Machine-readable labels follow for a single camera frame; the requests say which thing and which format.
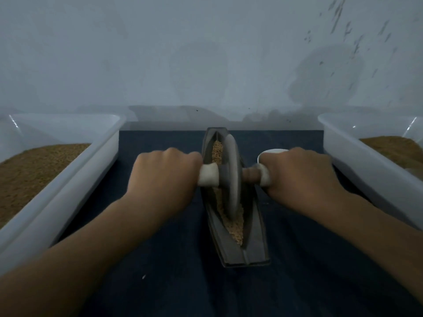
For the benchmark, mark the dark blue tablecloth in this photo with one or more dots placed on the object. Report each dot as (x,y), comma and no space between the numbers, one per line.
(172,280)

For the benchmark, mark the person's left hand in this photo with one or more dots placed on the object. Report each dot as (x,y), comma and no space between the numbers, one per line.
(162,181)

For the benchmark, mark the small ground grain portion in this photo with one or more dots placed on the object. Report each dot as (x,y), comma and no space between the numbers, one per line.
(234,224)

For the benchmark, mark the person's right hand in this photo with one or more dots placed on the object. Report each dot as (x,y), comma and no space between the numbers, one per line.
(304,181)

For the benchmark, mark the person's left forearm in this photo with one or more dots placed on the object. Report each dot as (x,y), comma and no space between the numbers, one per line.
(69,264)

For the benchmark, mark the person's right forearm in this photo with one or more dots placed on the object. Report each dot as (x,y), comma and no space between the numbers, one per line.
(383,244)

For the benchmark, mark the white round plate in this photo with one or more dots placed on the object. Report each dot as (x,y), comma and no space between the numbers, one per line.
(271,153)

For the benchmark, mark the boat-shaped metal grinding trough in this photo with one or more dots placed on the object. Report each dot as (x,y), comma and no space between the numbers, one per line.
(254,251)

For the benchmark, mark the white plastic tray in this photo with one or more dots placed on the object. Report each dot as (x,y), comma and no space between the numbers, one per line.
(365,168)
(66,178)

